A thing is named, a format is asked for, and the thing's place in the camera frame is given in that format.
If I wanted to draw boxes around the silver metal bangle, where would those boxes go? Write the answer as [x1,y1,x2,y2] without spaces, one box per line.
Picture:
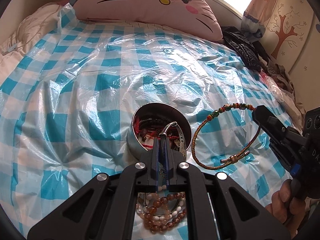
[159,121,187,160]

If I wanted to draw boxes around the multicolour braided cord bracelet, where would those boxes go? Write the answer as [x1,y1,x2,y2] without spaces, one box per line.
[191,103,262,170]

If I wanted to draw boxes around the right hand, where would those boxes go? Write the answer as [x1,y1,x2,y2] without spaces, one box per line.
[265,179,306,227]

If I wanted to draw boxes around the pile of dark clothes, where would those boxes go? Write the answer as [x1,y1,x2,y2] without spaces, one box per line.
[252,38,297,93]

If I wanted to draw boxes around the round silver metal tin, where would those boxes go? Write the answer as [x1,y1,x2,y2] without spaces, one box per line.
[127,102,192,159]

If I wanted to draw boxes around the black plastic bag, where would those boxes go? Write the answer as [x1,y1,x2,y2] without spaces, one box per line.
[221,26,261,72]

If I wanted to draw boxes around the tree painted wardrobe door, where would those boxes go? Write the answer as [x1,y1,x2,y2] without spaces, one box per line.
[261,0,319,111]

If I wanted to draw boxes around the pink patterned curtain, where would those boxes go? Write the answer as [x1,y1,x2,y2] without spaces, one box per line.
[240,0,277,43]

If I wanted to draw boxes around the blue checkered plastic sheet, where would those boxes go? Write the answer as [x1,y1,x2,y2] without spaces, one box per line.
[1,5,292,236]

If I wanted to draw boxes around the pink cat face pillow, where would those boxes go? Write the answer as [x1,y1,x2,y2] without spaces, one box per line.
[73,0,222,42]

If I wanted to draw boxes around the black right camera box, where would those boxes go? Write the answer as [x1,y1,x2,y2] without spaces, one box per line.
[303,107,320,136]

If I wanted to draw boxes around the red cord bracelets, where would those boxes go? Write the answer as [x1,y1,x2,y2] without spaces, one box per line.
[133,118,181,151]

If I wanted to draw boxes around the amber bead bracelet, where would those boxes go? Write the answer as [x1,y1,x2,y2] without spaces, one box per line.
[135,191,187,234]

